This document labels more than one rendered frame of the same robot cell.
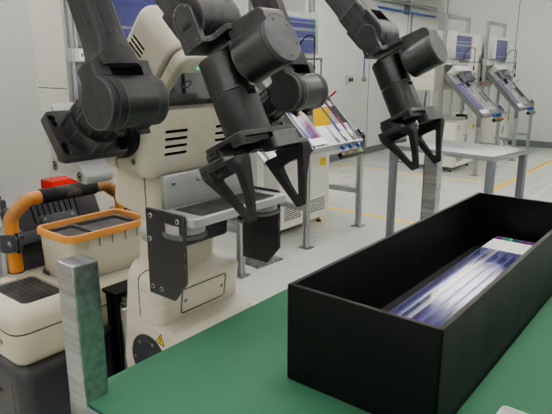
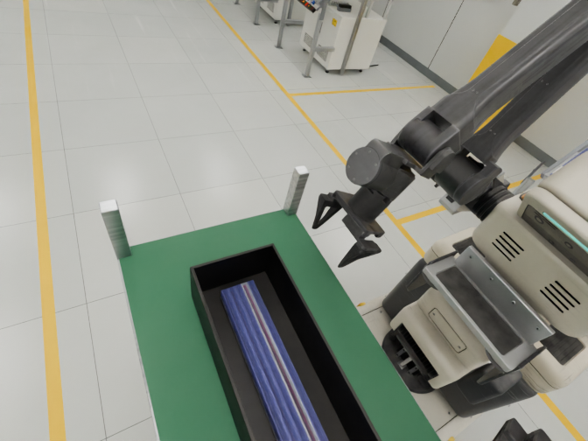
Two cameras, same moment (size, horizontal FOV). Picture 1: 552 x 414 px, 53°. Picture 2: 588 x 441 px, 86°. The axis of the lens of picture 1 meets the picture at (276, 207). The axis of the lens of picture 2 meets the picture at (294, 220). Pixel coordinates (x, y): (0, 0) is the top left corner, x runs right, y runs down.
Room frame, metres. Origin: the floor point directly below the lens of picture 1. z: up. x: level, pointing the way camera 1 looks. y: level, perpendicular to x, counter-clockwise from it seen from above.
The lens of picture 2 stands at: (0.65, -0.41, 1.59)
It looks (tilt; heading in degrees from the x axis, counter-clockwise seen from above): 47 degrees down; 100
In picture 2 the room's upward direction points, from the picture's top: 18 degrees clockwise
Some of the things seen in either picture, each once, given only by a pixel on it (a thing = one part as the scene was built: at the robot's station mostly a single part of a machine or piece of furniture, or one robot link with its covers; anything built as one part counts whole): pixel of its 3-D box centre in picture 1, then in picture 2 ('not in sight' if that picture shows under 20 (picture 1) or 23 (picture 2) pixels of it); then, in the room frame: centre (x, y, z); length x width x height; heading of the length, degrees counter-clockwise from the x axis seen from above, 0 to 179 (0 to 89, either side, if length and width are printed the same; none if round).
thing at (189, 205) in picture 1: (213, 223); (472, 310); (1.02, 0.12, 0.99); 0.28 x 0.16 x 0.22; 141
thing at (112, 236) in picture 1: (96, 243); not in sight; (1.28, 0.43, 0.87); 0.23 x 0.15 x 0.11; 141
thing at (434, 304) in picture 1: (461, 293); (290, 415); (0.72, -0.26, 0.98); 0.51 x 0.07 x 0.03; 141
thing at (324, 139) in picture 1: (292, 149); not in sight; (4.43, -0.13, 0.65); 1.01 x 0.73 x 1.29; 51
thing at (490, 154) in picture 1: (452, 208); not in sight; (3.47, -1.14, 0.40); 0.70 x 0.45 x 0.80; 43
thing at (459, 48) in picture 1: (444, 93); not in sight; (7.31, -2.19, 0.95); 1.36 x 0.82 x 1.90; 51
